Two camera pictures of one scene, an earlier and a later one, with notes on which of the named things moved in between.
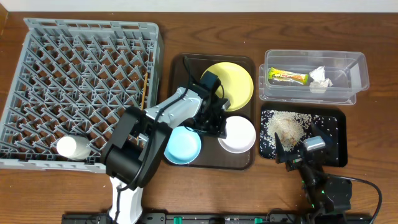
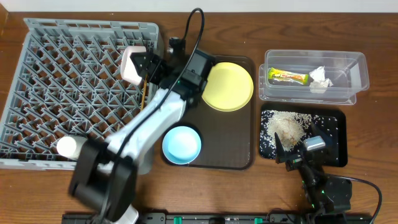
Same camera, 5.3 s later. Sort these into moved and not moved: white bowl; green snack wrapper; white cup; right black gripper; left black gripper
Moved: white bowl; left black gripper
Not moved: white cup; green snack wrapper; right black gripper
